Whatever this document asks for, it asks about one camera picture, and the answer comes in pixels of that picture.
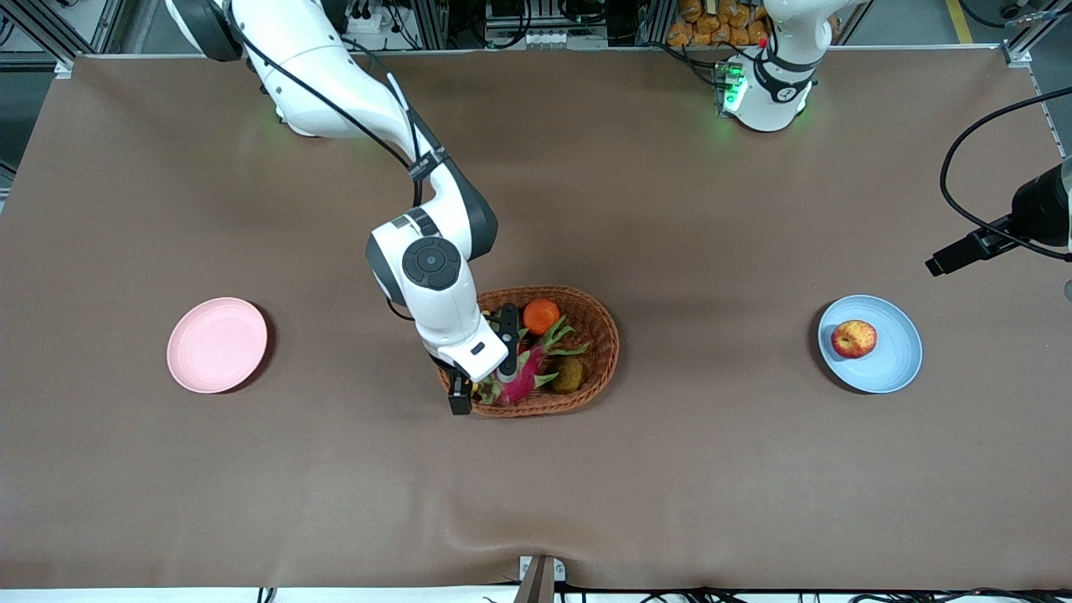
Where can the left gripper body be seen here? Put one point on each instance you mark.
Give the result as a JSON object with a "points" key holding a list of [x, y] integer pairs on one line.
{"points": [[1035, 211]]}

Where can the yellow banana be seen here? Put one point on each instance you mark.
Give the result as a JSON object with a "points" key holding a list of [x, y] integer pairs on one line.
{"points": [[487, 317]]}

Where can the red apple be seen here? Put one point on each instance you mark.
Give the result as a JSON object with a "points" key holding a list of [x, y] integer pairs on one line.
{"points": [[853, 339]]}

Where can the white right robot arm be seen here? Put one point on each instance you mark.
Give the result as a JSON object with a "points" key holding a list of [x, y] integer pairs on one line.
{"points": [[318, 67]]}

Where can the orange fruit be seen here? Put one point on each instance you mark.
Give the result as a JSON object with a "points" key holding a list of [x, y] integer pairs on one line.
{"points": [[541, 316]]}

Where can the pink dragon fruit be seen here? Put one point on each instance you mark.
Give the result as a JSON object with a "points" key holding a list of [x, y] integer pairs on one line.
{"points": [[532, 377]]}

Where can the brown kiwi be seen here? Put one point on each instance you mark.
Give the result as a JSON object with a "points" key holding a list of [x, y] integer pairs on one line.
{"points": [[568, 375]]}

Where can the brown wicker basket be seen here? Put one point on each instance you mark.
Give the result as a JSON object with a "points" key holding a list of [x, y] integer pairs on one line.
{"points": [[599, 373]]}

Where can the brown table cloth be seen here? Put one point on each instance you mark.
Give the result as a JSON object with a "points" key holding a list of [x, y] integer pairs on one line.
{"points": [[536, 486]]}

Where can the blue plate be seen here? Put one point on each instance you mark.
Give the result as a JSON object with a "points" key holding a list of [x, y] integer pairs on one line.
{"points": [[892, 360]]}

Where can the pink plate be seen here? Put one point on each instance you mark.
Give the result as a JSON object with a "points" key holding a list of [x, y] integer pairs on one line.
{"points": [[216, 345]]}

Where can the grey electronics box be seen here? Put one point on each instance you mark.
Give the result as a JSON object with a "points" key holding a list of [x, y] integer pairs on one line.
{"points": [[544, 25]]}

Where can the bag of orange items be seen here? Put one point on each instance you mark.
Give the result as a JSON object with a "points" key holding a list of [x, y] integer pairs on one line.
{"points": [[712, 25]]}

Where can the white power strip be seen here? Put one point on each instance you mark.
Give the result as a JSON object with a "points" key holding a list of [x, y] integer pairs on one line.
{"points": [[360, 21]]}

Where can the aluminium frame post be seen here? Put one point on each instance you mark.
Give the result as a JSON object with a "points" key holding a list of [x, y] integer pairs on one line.
{"points": [[50, 38], [1026, 42]]}

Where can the grey metal camera bracket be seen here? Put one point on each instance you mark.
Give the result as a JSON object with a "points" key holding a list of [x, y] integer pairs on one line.
{"points": [[538, 579]]}

